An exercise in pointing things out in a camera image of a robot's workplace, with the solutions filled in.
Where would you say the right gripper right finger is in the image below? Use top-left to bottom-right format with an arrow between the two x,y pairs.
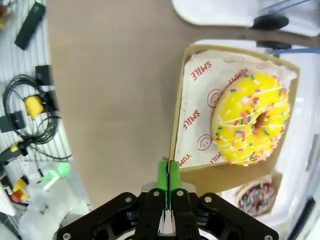
169,161 -> 280,240

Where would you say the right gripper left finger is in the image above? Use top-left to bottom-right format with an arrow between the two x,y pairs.
56,160 -> 171,240

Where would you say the brown cardboard donut tray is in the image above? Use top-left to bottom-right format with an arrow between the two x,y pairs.
220,170 -> 284,216
169,43 -> 301,194

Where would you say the yellow sprinkled donut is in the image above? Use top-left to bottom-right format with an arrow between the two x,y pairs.
211,72 -> 291,167

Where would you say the white printed paper liner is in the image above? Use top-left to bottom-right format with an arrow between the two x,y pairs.
174,48 -> 299,169

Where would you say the purple sprinkled donut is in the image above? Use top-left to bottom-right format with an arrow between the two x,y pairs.
235,180 -> 277,217

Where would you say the red yellow stop button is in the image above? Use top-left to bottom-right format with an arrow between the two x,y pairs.
10,176 -> 30,204

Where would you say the yellow plug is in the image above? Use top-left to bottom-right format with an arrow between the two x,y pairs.
23,95 -> 44,119

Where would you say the white display tray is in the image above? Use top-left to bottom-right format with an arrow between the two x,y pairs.
191,38 -> 320,240
170,0 -> 320,39

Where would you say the black box device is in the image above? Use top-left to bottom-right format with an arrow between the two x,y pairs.
34,64 -> 60,111

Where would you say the clear display lid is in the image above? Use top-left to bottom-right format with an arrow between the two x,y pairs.
250,0 -> 320,32

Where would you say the long black bar device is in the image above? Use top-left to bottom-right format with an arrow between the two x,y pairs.
14,0 -> 47,51

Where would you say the coiled black cable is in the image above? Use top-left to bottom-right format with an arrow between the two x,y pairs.
2,74 -> 74,161

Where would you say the black cable connector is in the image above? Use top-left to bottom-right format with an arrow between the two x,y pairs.
0,110 -> 26,134

